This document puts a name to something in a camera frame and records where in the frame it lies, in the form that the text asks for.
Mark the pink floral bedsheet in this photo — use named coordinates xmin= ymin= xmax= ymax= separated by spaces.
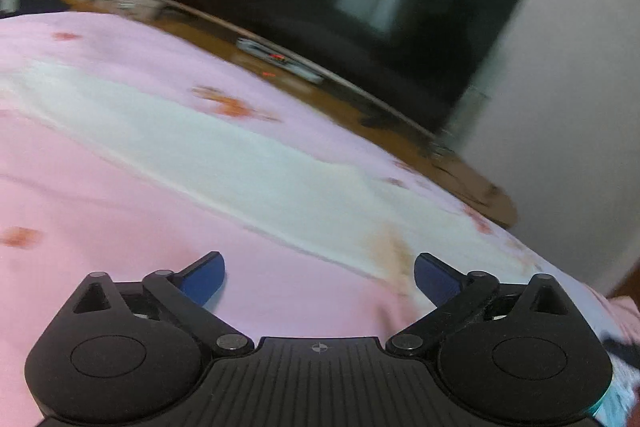
xmin=0 ymin=9 xmax=640 ymax=427

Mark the grey remote control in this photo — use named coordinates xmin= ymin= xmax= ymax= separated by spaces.
xmin=236 ymin=38 xmax=326 ymax=84

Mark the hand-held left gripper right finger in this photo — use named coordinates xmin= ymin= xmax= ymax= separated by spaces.
xmin=387 ymin=253 xmax=569 ymax=354

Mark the wooden television table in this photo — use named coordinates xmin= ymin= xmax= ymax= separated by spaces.
xmin=52 ymin=0 xmax=518 ymax=230

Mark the white knitted small garment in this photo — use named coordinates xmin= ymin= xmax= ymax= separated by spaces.
xmin=0 ymin=57 xmax=426 ymax=303

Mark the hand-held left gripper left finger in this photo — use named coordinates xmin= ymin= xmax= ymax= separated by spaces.
xmin=74 ymin=251 xmax=254 ymax=356

